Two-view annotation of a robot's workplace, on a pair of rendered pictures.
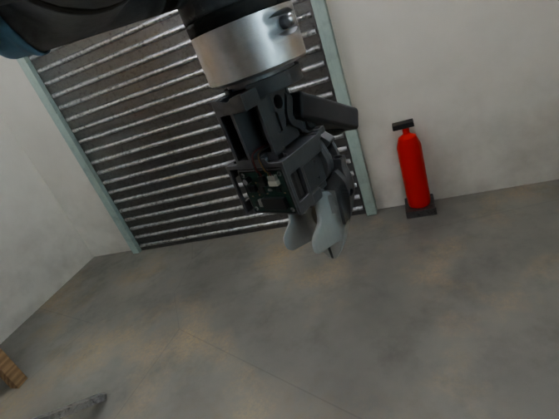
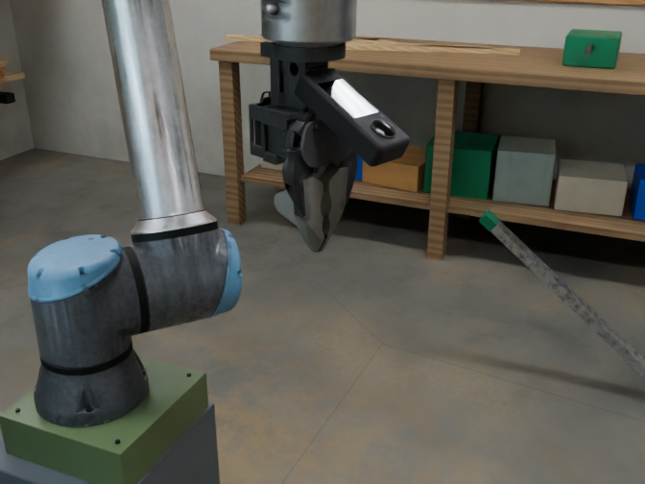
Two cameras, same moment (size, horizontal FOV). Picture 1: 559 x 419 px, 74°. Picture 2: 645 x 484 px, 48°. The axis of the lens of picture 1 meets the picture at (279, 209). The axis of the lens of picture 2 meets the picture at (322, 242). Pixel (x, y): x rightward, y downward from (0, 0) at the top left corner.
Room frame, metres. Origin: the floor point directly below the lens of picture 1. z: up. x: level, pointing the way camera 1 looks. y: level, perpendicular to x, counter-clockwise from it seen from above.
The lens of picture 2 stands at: (0.37, -0.74, 1.39)
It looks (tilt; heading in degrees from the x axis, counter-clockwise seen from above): 24 degrees down; 90
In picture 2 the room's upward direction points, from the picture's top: straight up
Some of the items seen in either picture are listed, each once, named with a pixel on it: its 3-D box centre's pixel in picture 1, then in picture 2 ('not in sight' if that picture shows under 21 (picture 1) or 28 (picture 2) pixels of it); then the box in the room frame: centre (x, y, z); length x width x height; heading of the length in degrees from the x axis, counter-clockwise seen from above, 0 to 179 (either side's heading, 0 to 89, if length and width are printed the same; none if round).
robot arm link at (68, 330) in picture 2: not in sight; (84, 296); (-0.03, 0.32, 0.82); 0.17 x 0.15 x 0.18; 28
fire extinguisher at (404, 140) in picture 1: (413, 168); not in sight; (2.08, -0.86, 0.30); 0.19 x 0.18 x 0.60; 157
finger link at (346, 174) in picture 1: (328, 184); (304, 173); (0.35, -0.06, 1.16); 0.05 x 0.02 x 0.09; 44
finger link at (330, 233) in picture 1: (326, 233); (295, 209); (0.34, -0.04, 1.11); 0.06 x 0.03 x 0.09; 134
